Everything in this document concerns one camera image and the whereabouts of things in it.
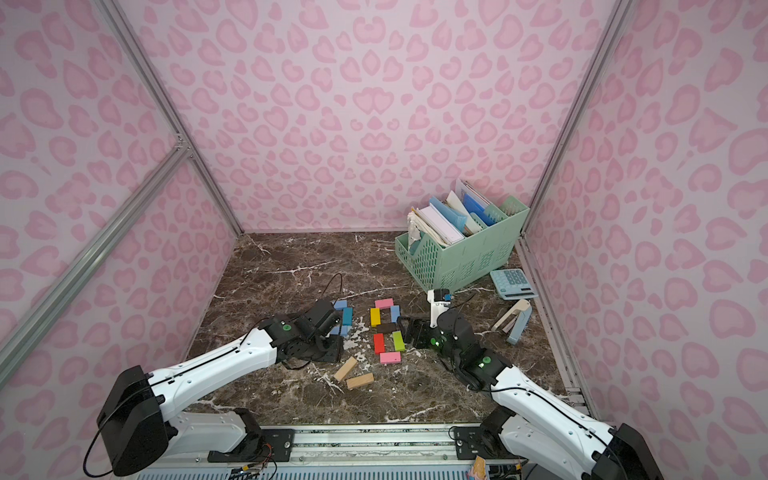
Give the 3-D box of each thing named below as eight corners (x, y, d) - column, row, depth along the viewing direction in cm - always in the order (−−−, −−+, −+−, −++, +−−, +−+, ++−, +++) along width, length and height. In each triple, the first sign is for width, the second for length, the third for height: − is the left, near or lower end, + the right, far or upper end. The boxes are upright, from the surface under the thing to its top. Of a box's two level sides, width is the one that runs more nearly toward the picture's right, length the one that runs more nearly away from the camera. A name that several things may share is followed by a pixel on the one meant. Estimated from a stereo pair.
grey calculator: (502, 301, 101) (505, 297, 99) (491, 275, 108) (492, 270, 106) (532, 297, 102) (535, 292, 100) (518, 271, 109) (521, 266, 107)
